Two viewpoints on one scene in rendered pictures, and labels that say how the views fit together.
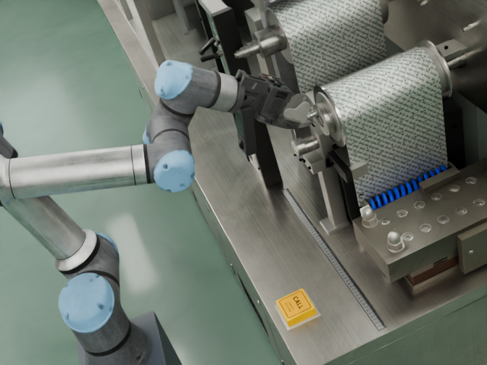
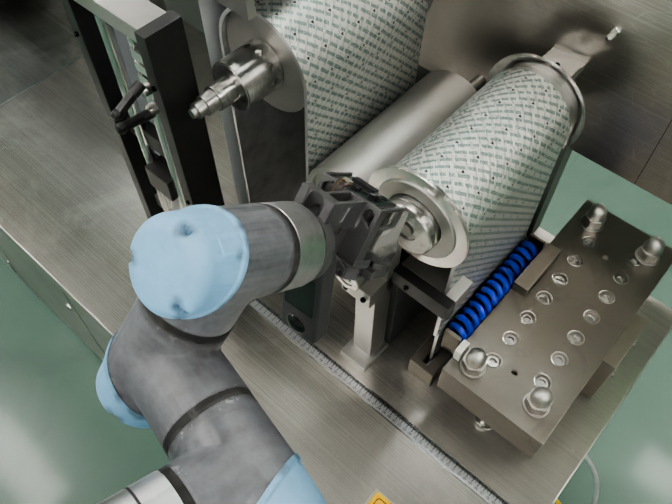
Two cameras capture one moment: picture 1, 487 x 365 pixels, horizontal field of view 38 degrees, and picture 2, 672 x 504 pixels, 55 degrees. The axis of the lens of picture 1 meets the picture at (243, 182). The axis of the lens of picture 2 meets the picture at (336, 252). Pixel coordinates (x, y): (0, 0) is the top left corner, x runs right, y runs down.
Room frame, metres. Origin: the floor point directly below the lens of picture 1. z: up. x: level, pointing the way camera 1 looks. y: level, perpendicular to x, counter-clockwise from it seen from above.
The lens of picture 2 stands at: (0.95, 0.14, 1.86)
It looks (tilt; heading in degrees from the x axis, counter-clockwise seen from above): 56 degrees down; 320
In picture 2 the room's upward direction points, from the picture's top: straight up
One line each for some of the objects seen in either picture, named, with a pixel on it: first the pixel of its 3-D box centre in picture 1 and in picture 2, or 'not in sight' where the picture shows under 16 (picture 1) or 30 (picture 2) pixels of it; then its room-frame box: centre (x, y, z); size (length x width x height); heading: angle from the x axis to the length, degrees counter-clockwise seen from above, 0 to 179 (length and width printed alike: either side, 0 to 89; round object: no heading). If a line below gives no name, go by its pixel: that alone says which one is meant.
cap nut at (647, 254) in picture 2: not in sight; (653, 247); (1.08, -0.58, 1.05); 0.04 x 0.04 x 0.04
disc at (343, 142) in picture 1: (329, 116); (416, 218); (1.25, -0.22, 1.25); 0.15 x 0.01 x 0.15; 9
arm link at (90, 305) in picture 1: (93, 309); not in sight; (1.10, 0.40, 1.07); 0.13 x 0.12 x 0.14; 177
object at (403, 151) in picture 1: (399, 156); (493, 249); (1.21, -0.35, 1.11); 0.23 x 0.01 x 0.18; 99
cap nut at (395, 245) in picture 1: (394, 239); (540, 399); (1.03, -0.26, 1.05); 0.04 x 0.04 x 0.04
